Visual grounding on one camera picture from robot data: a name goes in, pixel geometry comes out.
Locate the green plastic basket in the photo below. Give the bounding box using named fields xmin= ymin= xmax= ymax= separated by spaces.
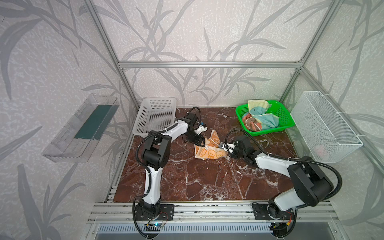
xmin=236 ymin=100 xmax=295 ymax=136

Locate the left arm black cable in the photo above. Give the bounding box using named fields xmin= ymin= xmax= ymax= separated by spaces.
xmin=131 ymin=106 xmax=202 ymax=239

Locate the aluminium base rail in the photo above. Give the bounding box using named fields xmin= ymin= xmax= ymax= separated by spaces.
xmin=82 ymin=201 xmax=345 ymax=240

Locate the blue yellow towel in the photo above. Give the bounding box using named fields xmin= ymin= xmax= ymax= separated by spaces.
xmin=248 ymin=100 xmax=280 ymax=131

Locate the clear acrylic wall shelf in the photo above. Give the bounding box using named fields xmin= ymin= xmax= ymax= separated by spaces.
xmin=42 ymin=94 xmax=120 ymax=163

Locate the white wire mesh basket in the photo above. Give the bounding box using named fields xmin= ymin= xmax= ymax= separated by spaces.
xmin=291 ymin=91 xmax=364 ymax=164

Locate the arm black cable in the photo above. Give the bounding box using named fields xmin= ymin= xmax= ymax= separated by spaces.
xmin=131 ymin=106 xmax=202 ymax=239
xmin=224 ymin=128 xmax=343 ymax=238

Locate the pink object in wire basket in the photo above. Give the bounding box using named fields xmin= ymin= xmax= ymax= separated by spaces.
xmin=315 ymin=145 xmax=330 ymax=161

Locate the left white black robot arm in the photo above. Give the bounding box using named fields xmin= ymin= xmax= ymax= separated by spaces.
xmin=134 ymin=113 xmax=208 ymax=220

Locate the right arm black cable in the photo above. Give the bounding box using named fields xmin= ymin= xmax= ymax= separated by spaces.
xmin=224 ymin=128 xmax=343 ymax=238

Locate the brown pink striped towel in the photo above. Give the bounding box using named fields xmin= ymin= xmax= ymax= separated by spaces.
xmin=242 ymin=113 xmax=262 ymax=132

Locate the white plastic basket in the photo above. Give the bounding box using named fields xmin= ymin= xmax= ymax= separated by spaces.
xmin=133 ymin=98 xmax=177 ymax=138

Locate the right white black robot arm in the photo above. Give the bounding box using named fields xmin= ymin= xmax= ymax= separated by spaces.
xmin=220 ymin=135 xmax=336 ymax=220

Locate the orange bunny pattern towel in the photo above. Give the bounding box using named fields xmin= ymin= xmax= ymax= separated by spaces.
xmin=195 ymin=130 xmax=228 ymax=160

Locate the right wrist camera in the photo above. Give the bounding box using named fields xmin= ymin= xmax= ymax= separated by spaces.
xmin=219 ymin=142 xmax=236 ymax=153

